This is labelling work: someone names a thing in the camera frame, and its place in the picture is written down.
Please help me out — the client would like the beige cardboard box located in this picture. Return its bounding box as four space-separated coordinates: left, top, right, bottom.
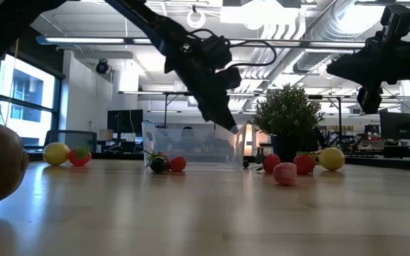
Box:
98 128 115 142

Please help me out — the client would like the black ceiling spotlight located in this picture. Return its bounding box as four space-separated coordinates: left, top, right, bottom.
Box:
95 58 111 75

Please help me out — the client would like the large office window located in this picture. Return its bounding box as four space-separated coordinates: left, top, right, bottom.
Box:
0 53 63 147

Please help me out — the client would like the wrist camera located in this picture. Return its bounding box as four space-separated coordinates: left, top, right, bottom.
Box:
355 85 384 115
218 66 243 90

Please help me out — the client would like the potted green plant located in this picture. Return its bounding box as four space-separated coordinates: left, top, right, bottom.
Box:
249 83 325 164

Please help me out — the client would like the yellow lemon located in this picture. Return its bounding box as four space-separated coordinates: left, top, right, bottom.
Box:
317 146 346 172
42 142 71 166

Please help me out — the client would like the black computer monitor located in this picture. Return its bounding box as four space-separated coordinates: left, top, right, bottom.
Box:
106 109 144 134
379 111 410 141

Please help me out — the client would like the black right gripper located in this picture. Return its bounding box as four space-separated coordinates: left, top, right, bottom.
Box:
326 37 410 86

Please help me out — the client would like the dark office chair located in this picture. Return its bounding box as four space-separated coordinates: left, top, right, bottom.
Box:
43 129 98 154

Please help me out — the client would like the white ring lamp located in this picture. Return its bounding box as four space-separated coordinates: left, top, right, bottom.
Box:
186 9 207 30

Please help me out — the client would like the black metal stand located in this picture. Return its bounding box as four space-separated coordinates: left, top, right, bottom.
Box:
161 91 191 129
307 94 345 133

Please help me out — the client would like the pink round fruit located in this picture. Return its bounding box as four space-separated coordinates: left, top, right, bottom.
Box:
273 161 298 187

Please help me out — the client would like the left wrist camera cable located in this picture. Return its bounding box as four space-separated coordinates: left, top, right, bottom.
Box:
186 28 278 69

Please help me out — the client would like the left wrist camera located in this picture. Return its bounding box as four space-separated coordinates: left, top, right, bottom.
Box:
218 66 243 90

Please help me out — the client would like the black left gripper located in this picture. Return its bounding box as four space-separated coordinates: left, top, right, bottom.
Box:
171 60 239 135

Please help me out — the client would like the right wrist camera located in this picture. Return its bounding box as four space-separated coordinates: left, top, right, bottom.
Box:
355 85 384 115

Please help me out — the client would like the clear plastic tupperware container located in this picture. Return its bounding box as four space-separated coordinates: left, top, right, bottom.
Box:
142 119 248 170

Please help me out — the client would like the red cherry tomato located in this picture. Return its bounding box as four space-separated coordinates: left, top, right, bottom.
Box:
169 155 188 173

